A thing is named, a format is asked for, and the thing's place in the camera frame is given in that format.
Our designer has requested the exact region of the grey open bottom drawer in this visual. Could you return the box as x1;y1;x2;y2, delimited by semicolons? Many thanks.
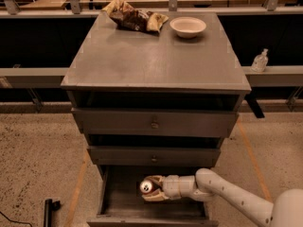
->
87;166;219;227

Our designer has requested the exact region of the black cable on floor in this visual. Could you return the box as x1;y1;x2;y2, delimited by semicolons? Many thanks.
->
0;210;34;227

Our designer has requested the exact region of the red coke can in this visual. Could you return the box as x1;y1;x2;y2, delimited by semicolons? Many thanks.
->
139;179;156;195

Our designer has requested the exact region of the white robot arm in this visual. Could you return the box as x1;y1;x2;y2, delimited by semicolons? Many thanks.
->
140;168;303;227

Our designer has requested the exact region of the brown chip bag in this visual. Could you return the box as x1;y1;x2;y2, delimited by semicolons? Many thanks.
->
103;0;169;32

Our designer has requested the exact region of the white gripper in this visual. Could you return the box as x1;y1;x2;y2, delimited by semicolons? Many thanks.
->
142;175;197;201

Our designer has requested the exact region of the grey middle drawer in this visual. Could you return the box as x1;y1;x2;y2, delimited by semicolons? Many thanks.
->
88;146;221;167

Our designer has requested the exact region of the grey wooden drawer cabinet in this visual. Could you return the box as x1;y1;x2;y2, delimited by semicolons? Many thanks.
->
60;10;252;227

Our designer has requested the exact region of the grey top drawer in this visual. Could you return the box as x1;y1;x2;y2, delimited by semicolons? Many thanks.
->
72;108;239;138

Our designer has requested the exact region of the grey metal railing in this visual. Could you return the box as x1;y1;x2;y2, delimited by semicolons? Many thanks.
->
0;0;303;112

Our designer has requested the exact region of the white paper bowl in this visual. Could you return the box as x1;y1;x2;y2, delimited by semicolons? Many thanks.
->
169;17;206;39

